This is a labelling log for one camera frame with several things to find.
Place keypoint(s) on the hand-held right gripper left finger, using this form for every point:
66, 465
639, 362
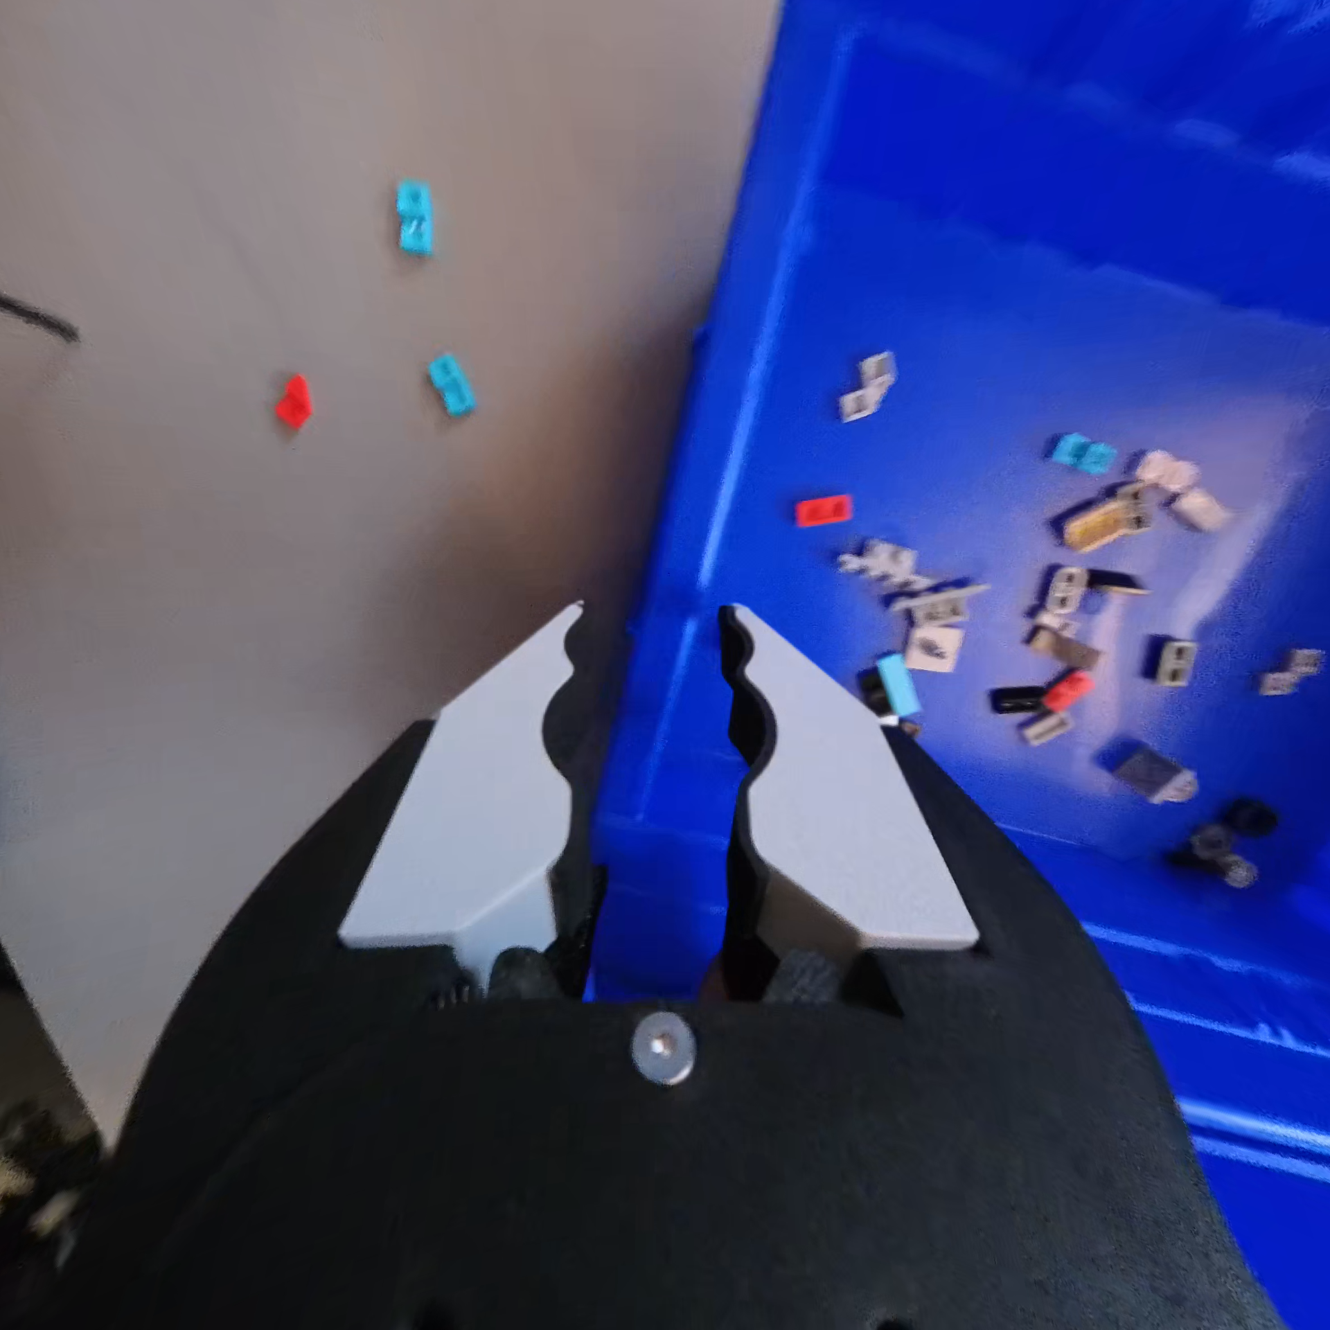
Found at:
468, 821

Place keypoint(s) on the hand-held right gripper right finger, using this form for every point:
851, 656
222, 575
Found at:
852, 832

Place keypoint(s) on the pile of small bricks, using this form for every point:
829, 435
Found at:
1100, 520

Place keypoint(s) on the teal toy brick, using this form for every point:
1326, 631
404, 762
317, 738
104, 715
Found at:
417, 218
451, 387

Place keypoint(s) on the blue plastic bin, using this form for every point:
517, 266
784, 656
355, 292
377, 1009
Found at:
936, 260

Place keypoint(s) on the grey desk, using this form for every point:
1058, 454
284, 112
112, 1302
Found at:
207, 626

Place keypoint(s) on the red toy brick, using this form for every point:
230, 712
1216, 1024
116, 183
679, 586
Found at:
296, 402

